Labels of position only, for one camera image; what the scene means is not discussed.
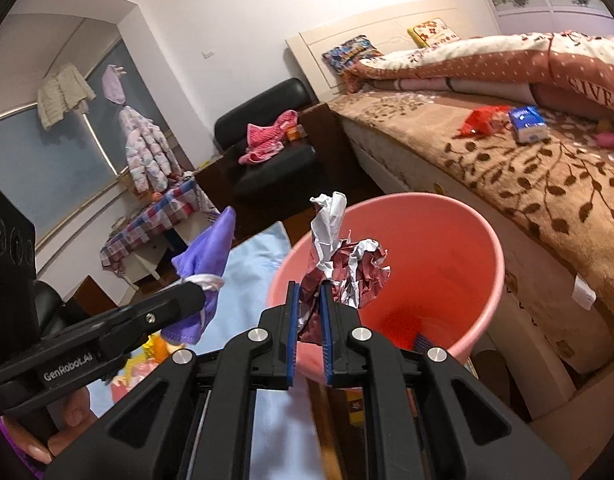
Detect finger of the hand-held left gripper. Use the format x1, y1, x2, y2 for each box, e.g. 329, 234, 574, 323
99, 281, 206, 361

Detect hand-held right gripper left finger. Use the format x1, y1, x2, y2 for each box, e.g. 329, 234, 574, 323
46, 281, 300, 480

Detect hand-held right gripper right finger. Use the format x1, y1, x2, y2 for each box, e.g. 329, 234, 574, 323
319, 282, 572, 480

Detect purple plastic wrapper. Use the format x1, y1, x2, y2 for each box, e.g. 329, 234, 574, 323
171, 206, 238, 346

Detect red silver foil wrapper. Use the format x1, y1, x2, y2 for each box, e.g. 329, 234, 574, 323
297, 191, 392, 346

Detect pink plastic bucket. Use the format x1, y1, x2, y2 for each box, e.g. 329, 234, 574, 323
266, 191, 506, 386

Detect person's left hand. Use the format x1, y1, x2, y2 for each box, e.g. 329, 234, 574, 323
0, 387, 100, 466

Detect white table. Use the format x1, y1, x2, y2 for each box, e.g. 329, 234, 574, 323
114, 220, 208, 291

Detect black leather sofa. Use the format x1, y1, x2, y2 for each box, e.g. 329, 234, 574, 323
34, 280, 70, 336

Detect light blue cloth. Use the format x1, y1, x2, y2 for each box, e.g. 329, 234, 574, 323
84, 221, 332, 480

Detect checkered tablecloth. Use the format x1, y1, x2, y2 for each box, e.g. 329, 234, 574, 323
99, 179, 220, 268

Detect window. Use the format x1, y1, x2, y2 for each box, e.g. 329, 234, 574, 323
0, 37, 138, 246

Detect dark wooden side cabinet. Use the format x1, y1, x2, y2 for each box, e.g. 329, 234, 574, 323
297, 101, 382, 211
194, 147, 238, 211

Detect white floral puffer jacket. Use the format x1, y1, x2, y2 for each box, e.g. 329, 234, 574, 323
118, 105, 182, 193

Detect beige puffer jacket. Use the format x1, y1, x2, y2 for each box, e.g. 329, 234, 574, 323
37, 63, 96, 131

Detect white framed bed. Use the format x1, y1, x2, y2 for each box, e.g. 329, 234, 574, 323
285, 7, 614, 421

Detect lilac hooded garment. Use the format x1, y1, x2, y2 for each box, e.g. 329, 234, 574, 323
102, 64, 128, 107

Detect pink clothing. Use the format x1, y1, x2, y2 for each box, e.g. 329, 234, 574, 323
238, 109, 298, 166

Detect black leather armchair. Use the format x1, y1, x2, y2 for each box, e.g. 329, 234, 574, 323
214, 78, 318, 201

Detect cardboard box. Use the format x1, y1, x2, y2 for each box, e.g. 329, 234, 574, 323
527, 360, 614, 461

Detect red snack packet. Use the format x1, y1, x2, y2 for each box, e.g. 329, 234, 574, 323
455, 105, 512, 138

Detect brown leaf-print blanket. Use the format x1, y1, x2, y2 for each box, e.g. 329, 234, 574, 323
327, 87, 614, 376

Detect colourful cartoon pillow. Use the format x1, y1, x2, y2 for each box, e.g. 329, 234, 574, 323
322, 35, 385, 78

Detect blue tissue pack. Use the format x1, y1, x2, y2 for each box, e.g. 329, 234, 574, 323
508, 105, 550, 146

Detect pink dotted quilt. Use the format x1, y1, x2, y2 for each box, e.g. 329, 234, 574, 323
342, 31, 614, 121

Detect yellow floral pillow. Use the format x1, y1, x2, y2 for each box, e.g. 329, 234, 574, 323
408, 18, 460, 48

